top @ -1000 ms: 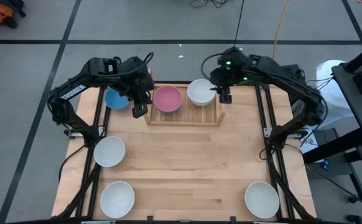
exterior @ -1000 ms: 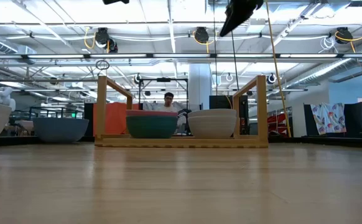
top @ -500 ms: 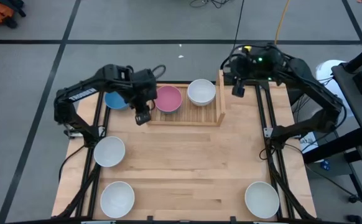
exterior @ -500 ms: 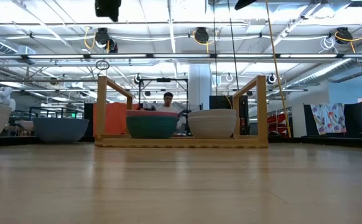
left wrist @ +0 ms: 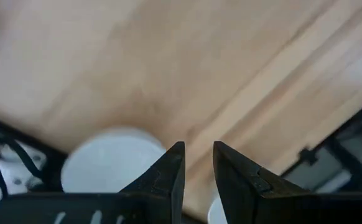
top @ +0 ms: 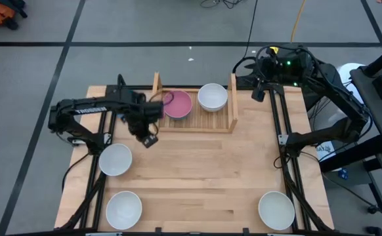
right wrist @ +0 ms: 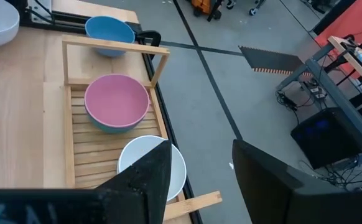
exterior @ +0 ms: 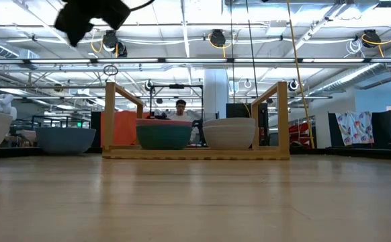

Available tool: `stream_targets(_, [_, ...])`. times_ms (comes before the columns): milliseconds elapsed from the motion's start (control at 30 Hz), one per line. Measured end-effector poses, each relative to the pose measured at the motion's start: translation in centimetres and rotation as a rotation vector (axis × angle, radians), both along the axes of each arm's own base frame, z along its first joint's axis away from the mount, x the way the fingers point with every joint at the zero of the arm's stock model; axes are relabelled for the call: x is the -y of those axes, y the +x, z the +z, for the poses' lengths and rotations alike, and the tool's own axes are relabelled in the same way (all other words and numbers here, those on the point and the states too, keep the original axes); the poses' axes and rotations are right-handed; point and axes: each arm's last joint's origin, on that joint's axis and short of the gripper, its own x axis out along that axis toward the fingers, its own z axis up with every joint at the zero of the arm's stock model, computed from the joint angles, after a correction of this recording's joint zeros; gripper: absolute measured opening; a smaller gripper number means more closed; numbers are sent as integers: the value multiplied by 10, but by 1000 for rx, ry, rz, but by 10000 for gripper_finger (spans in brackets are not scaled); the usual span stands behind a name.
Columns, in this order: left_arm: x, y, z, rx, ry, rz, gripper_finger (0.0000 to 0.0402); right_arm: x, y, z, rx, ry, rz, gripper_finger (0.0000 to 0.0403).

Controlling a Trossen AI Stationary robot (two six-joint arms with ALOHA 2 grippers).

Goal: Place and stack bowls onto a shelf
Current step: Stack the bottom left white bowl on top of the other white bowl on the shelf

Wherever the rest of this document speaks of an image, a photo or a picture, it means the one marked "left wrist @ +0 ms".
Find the black aluminium table frame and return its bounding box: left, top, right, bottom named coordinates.
left=0, top=96, right=362, bottom=224

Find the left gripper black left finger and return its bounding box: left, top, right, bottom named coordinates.
left=0, top=141, right=186, bottom=224

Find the white bowl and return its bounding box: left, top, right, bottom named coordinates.
left=60, top=126, right=168, bottom=194
left=207, top=195, right=228, bottom=224

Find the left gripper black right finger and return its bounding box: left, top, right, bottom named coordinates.
left=213, top=141, right=362, bottom=224

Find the left arm base cable black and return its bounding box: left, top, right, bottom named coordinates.
left=0, top=136, right=44, bottom=200

